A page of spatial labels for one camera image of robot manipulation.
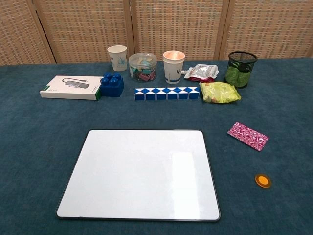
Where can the pink patterned packet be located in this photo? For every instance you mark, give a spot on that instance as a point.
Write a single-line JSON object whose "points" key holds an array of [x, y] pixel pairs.
{"points": [[247, 135]]}

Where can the orange round disc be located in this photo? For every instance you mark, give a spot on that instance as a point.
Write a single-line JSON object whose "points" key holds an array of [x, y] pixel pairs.
{"points": [[262, 180]]}

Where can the white board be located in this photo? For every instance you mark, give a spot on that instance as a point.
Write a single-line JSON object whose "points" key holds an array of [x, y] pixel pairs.
{"points": [[137, 176]]}

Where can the silver red foil packet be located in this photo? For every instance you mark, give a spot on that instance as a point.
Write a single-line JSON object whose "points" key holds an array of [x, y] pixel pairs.
{"points": [[203, 72]]}

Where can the yellow snack package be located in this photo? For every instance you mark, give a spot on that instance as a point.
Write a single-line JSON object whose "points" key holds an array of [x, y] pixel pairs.
{"points": [[220, 92]]}

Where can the blue white snake puzzle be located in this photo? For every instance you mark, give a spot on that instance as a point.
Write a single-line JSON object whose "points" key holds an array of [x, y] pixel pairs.
{"points": [[166, 96]]}

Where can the white paper cup orange inside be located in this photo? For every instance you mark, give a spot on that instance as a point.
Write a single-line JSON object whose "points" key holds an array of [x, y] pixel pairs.
{"points": [[173, 71]]}

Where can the clear jar of binder clips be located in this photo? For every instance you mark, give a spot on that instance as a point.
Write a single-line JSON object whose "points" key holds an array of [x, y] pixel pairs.
{"points": [[143, 69]]}

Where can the blue building block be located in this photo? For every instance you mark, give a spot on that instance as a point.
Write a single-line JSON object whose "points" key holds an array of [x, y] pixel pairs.
{"points": [[110, 90]]}

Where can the white paper cup floral print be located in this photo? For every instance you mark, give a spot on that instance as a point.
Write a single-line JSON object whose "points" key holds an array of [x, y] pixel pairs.
{"points": [[117, 61]]}

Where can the green item in pen holder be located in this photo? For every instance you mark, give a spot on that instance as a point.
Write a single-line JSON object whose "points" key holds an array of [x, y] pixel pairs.
{"points": [[232, 76]]}

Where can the white usb hub box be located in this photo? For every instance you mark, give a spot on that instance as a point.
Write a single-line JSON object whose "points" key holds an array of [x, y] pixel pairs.
{"points": [[71, 88]]}

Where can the woven folding screen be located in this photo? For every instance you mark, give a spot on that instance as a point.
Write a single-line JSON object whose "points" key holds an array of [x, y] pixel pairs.
{"points": [[171, 24]]}

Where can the black mesh pen holder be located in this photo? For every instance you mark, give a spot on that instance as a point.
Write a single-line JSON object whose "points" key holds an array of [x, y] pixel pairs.
{"points": [[253, 69]]}

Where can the teal table cover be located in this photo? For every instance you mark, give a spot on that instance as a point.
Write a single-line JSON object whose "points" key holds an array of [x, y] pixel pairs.
{"points": [[36, 147]]}

